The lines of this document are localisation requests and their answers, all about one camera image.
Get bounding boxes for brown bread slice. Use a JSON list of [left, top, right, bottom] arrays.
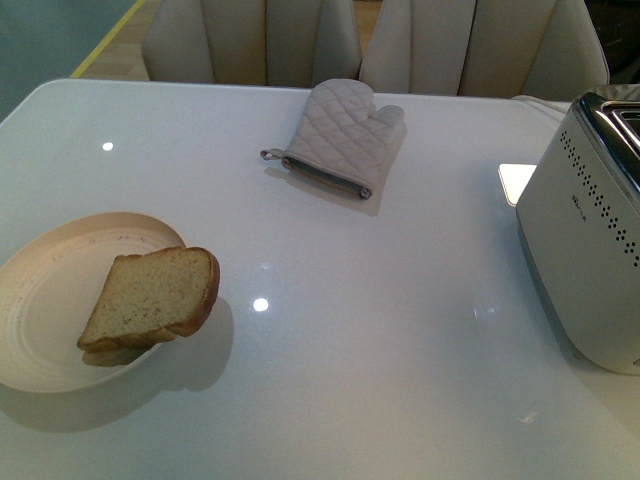
[[77, 247, 220, 367]]

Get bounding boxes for right beige chair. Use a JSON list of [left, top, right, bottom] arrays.
[[359, 0, 609, 101]]

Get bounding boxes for white chrome toaster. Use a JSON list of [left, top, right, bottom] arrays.
[[516, 92, 639, 375]]

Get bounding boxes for grey quilted oven mitt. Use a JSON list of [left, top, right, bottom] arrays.
[[260, 79, 407, 199]]

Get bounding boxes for beige chair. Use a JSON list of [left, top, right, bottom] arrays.
[[142, 0, 362, 88], [359, 0, 609, 101]]

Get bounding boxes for left beige chair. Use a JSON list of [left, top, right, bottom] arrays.
[[142, 0, 362, 88]]

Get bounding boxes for white card on table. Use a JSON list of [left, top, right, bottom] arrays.
[[498, 163, 536, 207]]

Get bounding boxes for beige round plate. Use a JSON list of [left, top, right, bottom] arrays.
[[1, 212, 184, 394]]

